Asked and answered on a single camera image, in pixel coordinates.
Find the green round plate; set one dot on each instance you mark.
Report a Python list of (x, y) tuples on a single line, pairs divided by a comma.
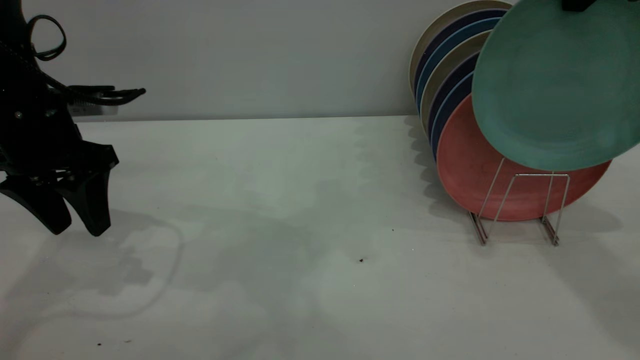
[(555, 85)]

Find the teal blue round plate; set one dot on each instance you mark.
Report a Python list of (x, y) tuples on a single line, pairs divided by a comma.
[(460, 37)]

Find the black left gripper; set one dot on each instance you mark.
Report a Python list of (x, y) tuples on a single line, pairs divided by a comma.
[(45, 150)]

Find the beige round plate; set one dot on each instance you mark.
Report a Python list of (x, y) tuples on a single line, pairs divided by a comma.
[(450, 62), (440, 22)]

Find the pink round plate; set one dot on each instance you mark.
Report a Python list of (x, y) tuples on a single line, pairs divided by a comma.
[(465, 165)]

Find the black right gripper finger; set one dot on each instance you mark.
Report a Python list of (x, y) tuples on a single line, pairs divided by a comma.
[(577, 5)]

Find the dark purple round plate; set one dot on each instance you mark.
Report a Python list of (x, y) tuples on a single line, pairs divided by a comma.
[(465, 21), (457, 75)]

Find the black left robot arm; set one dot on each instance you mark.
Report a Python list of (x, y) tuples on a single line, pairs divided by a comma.
[(17, 65)]

